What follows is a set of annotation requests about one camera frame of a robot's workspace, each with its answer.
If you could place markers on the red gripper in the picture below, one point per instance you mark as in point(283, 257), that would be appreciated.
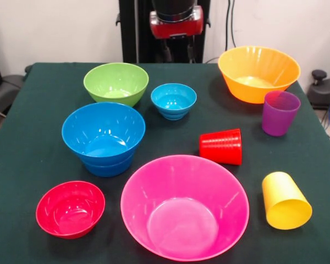
point(177, 27)

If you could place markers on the large blue bowl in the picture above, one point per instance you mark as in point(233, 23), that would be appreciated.
point(104, 132)

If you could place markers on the yellow cup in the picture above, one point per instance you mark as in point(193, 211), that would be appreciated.
point(286, 203)

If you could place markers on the dark green tablecloth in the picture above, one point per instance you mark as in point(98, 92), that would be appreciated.
point(22, 154)

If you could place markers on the ribbed blue bowl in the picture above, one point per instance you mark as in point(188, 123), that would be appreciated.
point(107, 170)

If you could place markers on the small crimson bowl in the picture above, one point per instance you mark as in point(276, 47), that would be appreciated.
point(70, 210)

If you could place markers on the red cup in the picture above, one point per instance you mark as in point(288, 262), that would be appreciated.
point(221, 147)

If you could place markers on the large pink bowl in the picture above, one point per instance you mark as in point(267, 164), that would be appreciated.
point(184, 209)

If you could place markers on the small light blue bowl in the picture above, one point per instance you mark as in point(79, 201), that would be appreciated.
point(173, 100)

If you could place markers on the black pedestal leg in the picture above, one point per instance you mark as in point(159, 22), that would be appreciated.
point(5, 90)
point(324, 90)

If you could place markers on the green bowl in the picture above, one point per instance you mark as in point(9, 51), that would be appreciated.
point(115, 79)

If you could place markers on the purple cup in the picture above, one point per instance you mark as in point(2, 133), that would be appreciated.
point(280, 115)

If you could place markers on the large orange bowl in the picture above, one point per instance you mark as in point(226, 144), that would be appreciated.
point(259, 74)

